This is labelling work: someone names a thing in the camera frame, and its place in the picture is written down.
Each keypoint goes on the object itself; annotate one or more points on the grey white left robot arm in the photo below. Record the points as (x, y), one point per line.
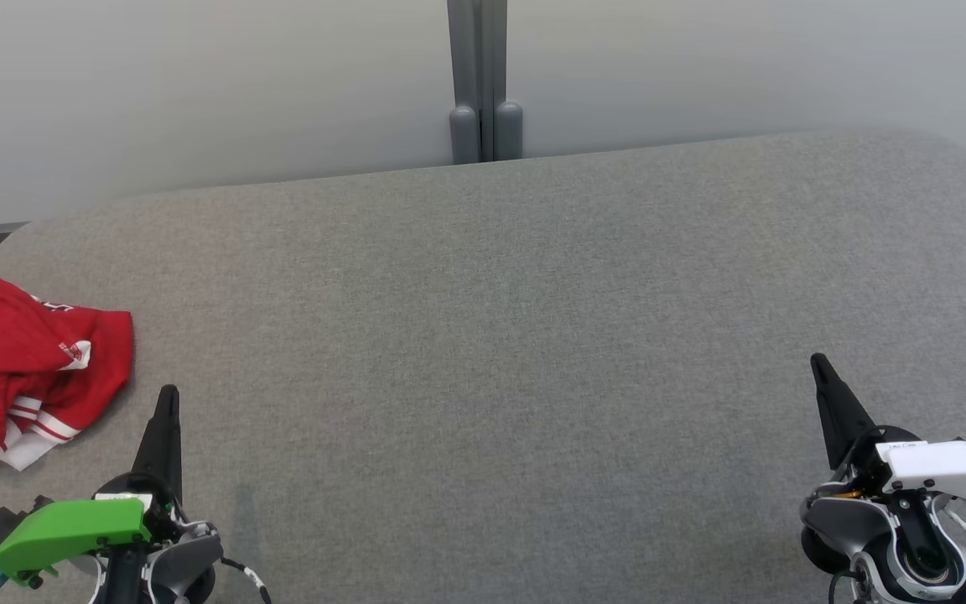
(185, 554)

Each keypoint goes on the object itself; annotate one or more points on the grey partition post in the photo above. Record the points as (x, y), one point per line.
(470, 75)

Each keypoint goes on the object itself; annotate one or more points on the red shorts white trim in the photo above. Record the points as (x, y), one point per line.
(101, 369)

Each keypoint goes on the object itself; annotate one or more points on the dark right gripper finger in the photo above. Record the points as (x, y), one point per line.
(842, 415)

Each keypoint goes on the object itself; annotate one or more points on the grey fabric sofa seat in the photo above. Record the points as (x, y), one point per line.
(483, 335)

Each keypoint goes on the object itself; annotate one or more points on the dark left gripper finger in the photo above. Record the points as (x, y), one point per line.
(163, 445)

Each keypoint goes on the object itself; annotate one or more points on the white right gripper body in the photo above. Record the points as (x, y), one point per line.
(944, 470)

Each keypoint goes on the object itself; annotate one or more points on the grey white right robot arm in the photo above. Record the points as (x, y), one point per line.
(839, 516)

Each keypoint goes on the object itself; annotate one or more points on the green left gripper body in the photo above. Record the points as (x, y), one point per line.
(72, 528)

